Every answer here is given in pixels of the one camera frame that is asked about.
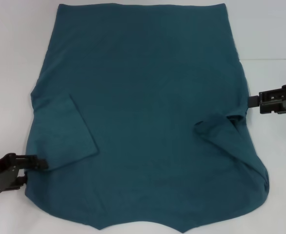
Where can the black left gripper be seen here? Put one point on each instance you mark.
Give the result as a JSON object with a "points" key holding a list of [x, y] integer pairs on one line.
{"points": [[1, 175]]}

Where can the teal blue t-shirt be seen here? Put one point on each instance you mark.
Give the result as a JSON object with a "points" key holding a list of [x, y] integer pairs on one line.
{"points": [[143, 97]]}

